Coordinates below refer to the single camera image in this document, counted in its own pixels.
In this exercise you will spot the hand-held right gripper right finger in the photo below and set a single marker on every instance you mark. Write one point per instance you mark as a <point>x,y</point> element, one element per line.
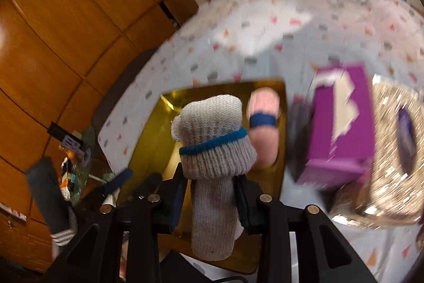
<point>243,206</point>

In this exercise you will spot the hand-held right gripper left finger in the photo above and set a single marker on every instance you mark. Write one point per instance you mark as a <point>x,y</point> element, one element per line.
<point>175,203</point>

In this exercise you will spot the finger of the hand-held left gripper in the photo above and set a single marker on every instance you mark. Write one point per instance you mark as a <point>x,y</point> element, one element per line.
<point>119,179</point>
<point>149,182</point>

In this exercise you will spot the gold tray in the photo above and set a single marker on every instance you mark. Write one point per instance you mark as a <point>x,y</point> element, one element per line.
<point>155,137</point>

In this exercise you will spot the light grey blue-striped sock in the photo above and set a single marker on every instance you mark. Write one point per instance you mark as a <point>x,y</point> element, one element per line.
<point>212,137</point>

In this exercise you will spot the dark grey striped cloth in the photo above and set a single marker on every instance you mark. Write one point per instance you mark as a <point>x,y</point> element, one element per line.
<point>44,193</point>

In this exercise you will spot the pink sock with blue band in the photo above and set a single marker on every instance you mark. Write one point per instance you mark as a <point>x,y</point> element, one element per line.
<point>265,147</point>

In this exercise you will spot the purple tissue box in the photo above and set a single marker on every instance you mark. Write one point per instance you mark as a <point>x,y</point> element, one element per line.
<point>341,137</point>

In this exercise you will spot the wooden wardrobe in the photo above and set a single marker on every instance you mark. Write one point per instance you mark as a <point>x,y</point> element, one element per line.
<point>66,21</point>

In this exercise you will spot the ornate silver tissue box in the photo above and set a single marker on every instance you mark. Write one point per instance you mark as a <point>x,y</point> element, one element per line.
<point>387,124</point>

